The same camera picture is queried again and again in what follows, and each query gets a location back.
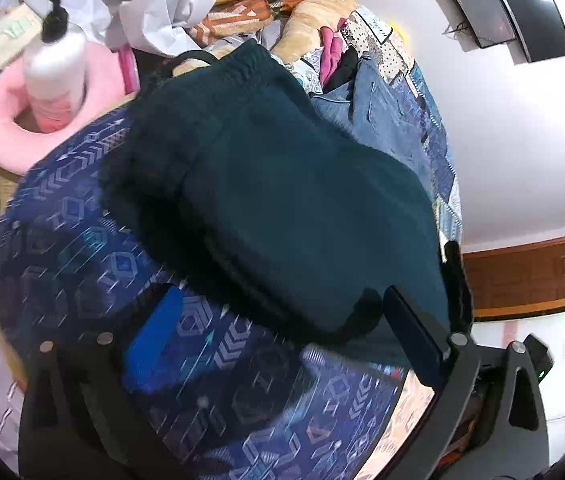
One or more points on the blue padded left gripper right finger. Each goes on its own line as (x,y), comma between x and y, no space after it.
(422,337)

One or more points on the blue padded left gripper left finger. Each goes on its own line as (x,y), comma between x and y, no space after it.
(141,357)

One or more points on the dark teal pants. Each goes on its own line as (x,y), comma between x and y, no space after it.
(229,177)

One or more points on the wooden wardrobe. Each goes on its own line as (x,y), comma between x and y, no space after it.
(518,281)

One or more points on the folded blue jeans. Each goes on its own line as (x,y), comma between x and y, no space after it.
(369,111)

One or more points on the yellow foam bed guard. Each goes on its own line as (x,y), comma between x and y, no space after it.
(402,32)

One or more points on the white pump lotion bottle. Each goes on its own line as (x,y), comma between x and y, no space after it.
(54,66)

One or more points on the magenta garment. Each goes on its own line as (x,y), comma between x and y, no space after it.
(332,43)

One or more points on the blue patchwork bedspread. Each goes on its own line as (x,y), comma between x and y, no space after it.
(364,33)

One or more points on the orange floral blanket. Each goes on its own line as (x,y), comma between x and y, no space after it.
(301,32)

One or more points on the grey crumpled cloth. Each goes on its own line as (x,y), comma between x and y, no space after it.
(157,27)

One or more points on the pink ring cushion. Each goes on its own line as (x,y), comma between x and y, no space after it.
(30,128)

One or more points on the small black wall monitor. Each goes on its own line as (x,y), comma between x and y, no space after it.
(487,21)

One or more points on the wall mounted black television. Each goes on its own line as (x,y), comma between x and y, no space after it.
(540,28)

